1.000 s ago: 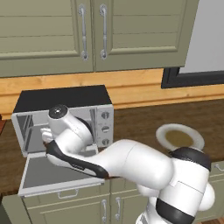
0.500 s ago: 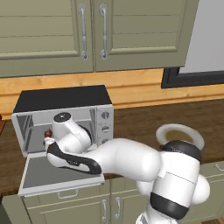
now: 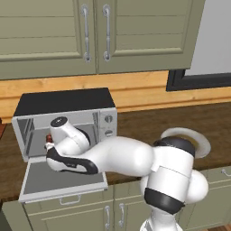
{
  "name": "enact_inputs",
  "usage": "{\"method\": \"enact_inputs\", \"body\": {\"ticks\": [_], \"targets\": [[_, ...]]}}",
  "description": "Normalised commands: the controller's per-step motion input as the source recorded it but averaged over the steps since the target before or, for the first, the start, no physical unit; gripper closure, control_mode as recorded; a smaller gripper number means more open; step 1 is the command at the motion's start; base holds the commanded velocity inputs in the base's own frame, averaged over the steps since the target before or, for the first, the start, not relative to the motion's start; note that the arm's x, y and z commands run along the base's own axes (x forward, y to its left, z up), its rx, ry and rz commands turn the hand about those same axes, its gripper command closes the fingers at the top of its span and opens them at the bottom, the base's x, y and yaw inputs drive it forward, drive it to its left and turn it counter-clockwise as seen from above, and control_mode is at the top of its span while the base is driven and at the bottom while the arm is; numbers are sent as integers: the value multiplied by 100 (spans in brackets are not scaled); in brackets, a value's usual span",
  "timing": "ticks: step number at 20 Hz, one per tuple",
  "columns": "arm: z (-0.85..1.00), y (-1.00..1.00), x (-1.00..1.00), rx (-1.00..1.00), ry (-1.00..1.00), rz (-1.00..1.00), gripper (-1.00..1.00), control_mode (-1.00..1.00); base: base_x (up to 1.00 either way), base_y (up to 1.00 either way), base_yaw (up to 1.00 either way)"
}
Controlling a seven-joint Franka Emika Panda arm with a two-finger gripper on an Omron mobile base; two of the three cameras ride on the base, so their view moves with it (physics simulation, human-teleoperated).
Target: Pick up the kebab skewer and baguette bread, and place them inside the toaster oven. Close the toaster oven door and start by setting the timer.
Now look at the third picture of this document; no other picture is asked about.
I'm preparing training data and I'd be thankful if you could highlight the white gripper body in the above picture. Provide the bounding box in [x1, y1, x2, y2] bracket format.
[44, 142, 56, 152]

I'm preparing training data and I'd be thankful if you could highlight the silver toaster oven black top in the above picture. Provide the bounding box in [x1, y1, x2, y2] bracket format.
[11, 87, 119, 163]

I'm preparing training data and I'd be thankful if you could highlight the olive base cupboard door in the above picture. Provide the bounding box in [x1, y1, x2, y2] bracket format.
[113, 178, 155, 231]
[177, 183, 231, 231]
[24, 201, 116, 231]

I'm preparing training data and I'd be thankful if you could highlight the olive drawer front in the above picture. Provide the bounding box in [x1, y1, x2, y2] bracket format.
[23, 185, 116, 215]
[199, 166, 231, 192]

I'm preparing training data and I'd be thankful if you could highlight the white round plate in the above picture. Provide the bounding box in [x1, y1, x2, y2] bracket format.
[160, 127, 212, 159]

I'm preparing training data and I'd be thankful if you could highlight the black framed window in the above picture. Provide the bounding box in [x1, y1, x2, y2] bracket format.
[165, 0, 231, 92]

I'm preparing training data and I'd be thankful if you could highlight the silver drawer handle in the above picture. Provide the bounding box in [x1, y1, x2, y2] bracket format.
[59, 194, 82, 207]
[220, 168, 231, 178]

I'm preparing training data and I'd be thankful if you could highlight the silver base cupboard handle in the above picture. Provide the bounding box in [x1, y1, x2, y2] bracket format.
[117, 202, 126, 228]
[104, 205, 112, 231]

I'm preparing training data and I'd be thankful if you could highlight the olive wall cupboard door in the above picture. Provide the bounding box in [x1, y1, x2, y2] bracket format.
[0, 0, 97, 81]
[95, 0, 207, 75]

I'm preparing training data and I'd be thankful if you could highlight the silver wall cupboard handle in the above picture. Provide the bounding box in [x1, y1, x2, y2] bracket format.
[79, 4, 92, 63]
[101, 3, 113, 63]

